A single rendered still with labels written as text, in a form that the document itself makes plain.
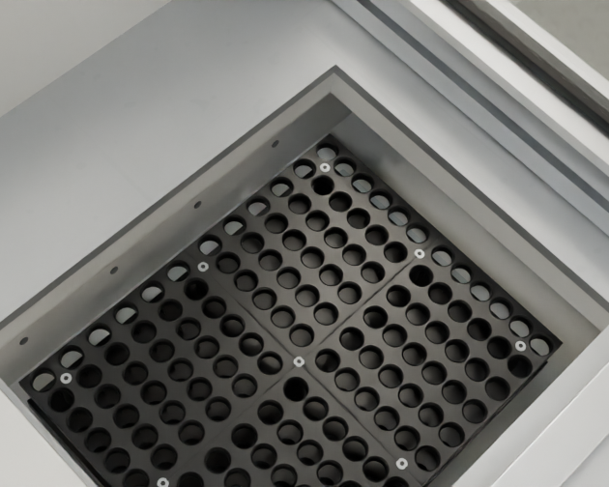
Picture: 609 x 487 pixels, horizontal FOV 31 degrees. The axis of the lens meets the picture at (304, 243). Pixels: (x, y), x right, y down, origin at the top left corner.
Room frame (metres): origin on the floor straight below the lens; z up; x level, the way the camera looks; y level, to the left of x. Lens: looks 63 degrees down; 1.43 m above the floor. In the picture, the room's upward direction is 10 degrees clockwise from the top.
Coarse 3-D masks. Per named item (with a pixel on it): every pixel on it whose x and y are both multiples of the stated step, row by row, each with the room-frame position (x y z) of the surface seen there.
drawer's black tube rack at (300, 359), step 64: (256, 192) 0.30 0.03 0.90; (320, 192) 0.32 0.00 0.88; (192, 256) 0.25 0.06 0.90; (256, 256) 0.26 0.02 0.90; (320, 256) 0.27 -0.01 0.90; (384, 256) 0.27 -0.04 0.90; (128, 320) 0.22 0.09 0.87; (192, 320) 0.22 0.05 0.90; (256, 320) 0.22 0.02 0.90; (320, 320) 0.24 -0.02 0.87; (384, 320) 0.25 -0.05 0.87; (448, 320) 0.24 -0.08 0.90; (64, 384) 0.17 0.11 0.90; (128, 384) 0.18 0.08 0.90; (192, 384) 0.19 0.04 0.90; (256, 384) 0.19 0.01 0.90; (320, 384) 0.20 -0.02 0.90; (384, 384) 0.21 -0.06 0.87; (448, 384) 0.21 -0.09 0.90; (512, 384) 0.21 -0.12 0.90; (128, 448) 0.15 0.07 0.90; (192, 448) 0.15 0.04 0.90; (256, 448) 0.16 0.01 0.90; (320, 448) 0.16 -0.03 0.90; (384, 448) 0.17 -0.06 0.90; (448, 448) 0.17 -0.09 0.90
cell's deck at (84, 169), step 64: (192, 0) 0.39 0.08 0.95; (256, 0) 0.40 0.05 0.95; (320, 0) 0.40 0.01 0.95; (128, 64) 0.34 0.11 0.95; (192, 64) 0.35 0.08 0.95; (256, 64) 0.35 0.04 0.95; (320, 64) 0.36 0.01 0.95; (384, 64) 0.37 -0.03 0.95; (0, 128) 0.29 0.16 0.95; (64, 128) 0.29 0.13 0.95; (128, 128) 0.30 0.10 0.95; (192, 128) 0.31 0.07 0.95; (256, 128) 0.32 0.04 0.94; (384, 128) 0.34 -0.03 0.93; (448, 128) 0.33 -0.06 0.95; (0, 192) 0.25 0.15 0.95; (64, 192) 0.26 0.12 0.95; (128, 192) 0.26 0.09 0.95; (192, 192) 0.28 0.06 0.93; (448, 192) 0.31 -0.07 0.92; (512, 192) 0.30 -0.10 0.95; (0, 256) 0.22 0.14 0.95; (64, 256) 0.22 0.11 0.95; (576, 256) 0.27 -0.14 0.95; (0, 320) 0.18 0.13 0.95; (0, 384) 0.15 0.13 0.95; (576, 384) 0.20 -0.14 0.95; (512, 448) 0.16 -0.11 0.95
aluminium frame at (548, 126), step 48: (336, 0) 0.40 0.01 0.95; (384, 0) 0.38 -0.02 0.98; (432, 0) 0.38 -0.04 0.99; (432, 48) 0.36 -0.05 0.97; (480, 48) 0.35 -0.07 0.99; (480, 96) 0.34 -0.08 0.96; (528, 96) 0.33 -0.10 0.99; (576, 96) 0.33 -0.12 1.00; (528, 144) 0.32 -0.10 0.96; (576, 144) 0.31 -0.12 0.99; (576, 192) 0.30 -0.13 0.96
